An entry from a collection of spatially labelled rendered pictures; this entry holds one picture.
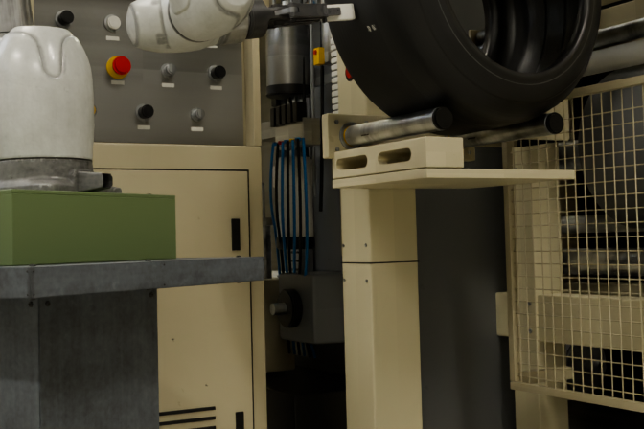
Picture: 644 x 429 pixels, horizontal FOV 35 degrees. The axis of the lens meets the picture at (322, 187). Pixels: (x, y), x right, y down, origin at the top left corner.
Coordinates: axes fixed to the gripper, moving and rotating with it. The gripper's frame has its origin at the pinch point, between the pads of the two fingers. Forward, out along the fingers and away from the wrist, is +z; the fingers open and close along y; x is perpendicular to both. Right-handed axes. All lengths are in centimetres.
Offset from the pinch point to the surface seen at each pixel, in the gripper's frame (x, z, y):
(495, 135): 27.4, 40.1, 7.6
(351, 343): 70, 14, 37
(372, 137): 24.1, 12.6, 13.8
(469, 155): 31, 46, 25
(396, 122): 21.9, 12.5, 3.9
